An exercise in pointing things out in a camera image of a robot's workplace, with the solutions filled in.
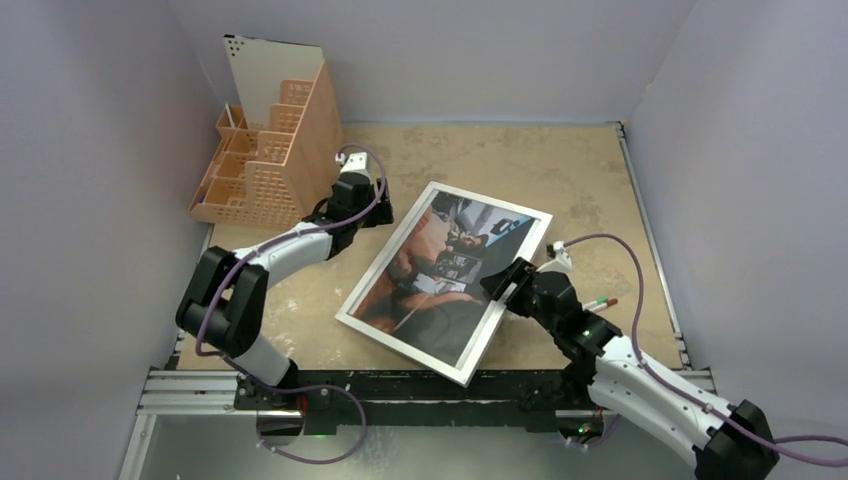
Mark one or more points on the printed photo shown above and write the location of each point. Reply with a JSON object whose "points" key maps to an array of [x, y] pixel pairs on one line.
{"points": [[437, 278]]}

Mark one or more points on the beige perforated folder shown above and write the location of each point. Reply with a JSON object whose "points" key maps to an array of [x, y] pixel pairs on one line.
{"points": [[259, 66]]}

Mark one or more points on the aluminium table frame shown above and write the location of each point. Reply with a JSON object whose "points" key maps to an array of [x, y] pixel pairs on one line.
{"points": [[581, 174]]}

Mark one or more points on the green capped marker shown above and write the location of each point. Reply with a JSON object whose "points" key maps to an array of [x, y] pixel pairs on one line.
{"points": [[586, 306]]}

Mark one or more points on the white wooden picture frame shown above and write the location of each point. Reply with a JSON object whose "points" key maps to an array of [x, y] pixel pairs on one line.
{"points": [[351, 311]]}

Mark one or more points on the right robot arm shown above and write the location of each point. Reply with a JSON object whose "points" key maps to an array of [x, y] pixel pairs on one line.
{"points": [[709, 433]]}

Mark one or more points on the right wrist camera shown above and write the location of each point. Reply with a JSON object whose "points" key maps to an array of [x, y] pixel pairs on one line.
{"points": [[559, 259]]}

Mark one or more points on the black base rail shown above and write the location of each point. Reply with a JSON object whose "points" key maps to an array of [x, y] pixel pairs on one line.
{"points": [[538, 401]]}

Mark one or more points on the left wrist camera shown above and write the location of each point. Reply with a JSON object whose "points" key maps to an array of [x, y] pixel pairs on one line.
{"points": [[356, 163]]}

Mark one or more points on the orange plastic file organizer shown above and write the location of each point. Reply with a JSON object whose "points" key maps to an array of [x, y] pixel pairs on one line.
{"points": [[273, 177]]}

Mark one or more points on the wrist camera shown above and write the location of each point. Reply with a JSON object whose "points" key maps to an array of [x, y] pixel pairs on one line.
{"points": [[559, 259], [356, 163]]}

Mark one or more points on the red capped marker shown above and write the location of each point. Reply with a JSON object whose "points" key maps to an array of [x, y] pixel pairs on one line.
{"points": [[601, 306]]}

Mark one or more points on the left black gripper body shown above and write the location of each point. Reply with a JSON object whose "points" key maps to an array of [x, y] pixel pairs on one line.
{"points": [[377, 215]]}

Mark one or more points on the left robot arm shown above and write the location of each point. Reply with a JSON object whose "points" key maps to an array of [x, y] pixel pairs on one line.
{"points": [[223, 305]]}

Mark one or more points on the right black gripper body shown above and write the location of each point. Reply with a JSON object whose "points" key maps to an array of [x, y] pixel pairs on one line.
{"points": [[516, 285]]}

